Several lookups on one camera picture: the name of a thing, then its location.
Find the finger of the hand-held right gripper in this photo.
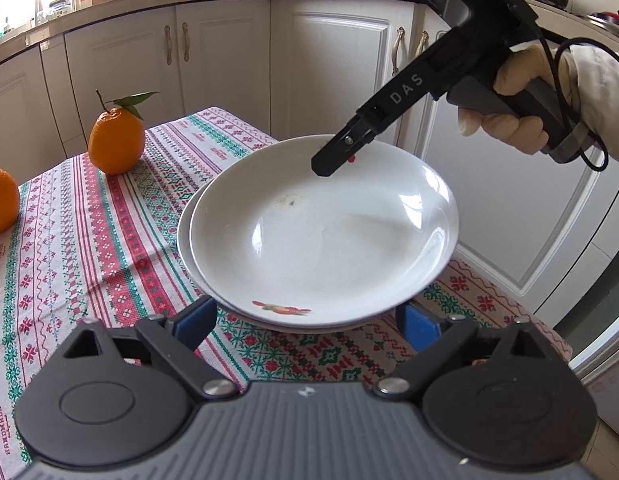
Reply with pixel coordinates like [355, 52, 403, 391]
[311, 107, 389, 178]

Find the orange with leaf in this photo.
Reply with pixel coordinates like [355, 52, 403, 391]
[88, 89, 161, 176]

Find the person's right hand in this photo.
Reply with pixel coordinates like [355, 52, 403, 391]
[457, 44, 586, 154]

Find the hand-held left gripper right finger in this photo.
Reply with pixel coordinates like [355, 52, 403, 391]
[372, 301, 563, 403]

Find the knobby orange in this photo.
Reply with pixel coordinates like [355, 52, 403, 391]
[0, 162, 21, 235]

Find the patterned striped tablecloth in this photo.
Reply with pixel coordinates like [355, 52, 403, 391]
[0, 106, 573, 467]

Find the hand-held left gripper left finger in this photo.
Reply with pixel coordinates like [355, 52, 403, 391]
[54, 294, 240, 402]

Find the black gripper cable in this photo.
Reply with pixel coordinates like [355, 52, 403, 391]
[538, 27, 611, 172]

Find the white plate fruit print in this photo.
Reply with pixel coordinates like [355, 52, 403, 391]
[178, 180, 420, 333]
[190, 134, 461, 330]

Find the person's right forearm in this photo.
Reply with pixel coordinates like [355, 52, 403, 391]
[559, 46, 619, 167]

